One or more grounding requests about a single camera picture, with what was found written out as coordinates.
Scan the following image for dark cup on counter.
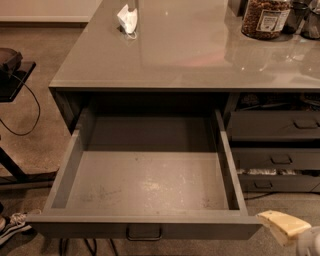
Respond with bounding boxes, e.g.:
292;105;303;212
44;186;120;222
282;0;309;34

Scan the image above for clear jar of nuts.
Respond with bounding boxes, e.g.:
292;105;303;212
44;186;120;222
241;0;291;40

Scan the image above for dark drawer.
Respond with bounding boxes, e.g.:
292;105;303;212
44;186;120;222
238;175;320;193
232;148;320;170
227;110;320;142

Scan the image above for white face mask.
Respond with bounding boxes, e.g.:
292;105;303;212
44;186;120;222
117;5;138;39

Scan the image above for black white sneaker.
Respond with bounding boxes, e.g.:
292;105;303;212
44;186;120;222
0;209;42;246

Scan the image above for grey cabinet counter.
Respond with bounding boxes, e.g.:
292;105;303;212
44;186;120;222
50;0;320;128

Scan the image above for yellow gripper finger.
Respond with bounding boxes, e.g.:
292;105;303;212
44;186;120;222
256;210;311;246

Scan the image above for right middle dark drawer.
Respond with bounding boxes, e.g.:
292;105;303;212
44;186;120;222
232;148;320;170

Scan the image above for right upper dark drawer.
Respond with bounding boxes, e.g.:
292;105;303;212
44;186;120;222
227;110;320;142

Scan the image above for black cables under drawer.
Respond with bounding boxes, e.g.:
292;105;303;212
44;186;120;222
58;237;120;256

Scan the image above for glass container on counter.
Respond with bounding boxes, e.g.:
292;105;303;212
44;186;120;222
301;8;320;40

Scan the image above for grey top drawer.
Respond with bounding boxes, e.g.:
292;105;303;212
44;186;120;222
27;108;261;241

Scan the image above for black side stand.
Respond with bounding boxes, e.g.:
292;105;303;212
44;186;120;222
0;48;57;186

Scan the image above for black cable on floor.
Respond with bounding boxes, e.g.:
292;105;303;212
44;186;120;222
0;71;42;137

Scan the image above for right lower dark drawer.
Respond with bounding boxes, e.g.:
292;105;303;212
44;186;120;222
238;175;320;193

